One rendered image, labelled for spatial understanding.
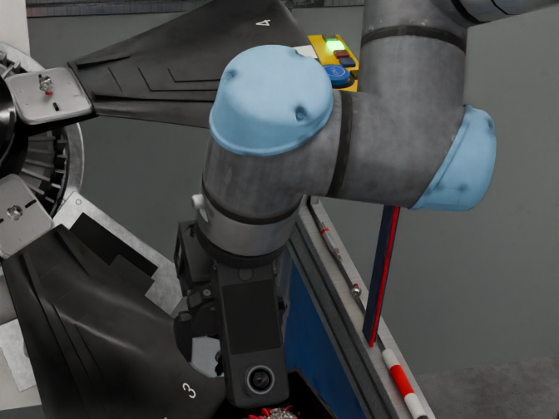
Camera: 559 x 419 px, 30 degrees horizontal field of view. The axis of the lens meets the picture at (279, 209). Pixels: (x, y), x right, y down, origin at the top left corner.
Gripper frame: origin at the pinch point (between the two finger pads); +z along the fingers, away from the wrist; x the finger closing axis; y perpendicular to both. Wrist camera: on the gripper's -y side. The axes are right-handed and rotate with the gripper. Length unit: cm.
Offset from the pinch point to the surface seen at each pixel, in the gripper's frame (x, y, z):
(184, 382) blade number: 2.3, 1.6, 3.7
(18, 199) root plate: 15.7, 17.0, -5.9
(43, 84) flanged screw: 12.8, 23.5, -13.8
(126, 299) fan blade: 6.7, 9.1, 0.4
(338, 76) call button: -24.2, 41.1, 5.3
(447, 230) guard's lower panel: -72, 67, 79
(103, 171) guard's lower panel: -2, 74, 60
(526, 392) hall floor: -99, 49, 120
